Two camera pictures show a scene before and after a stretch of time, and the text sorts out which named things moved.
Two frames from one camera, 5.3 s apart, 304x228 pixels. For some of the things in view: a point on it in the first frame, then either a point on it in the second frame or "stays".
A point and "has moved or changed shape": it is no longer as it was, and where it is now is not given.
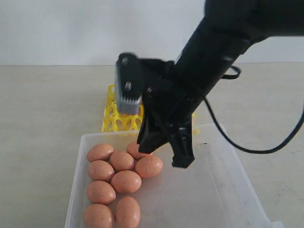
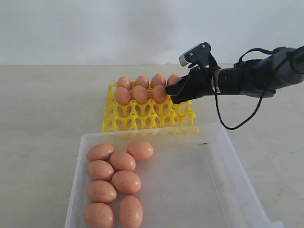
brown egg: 100,169 stays
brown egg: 99,151 stays
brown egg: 148,166 has moved or changed shape
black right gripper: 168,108 to 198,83
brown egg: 132,148 stays
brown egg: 122,161 stays
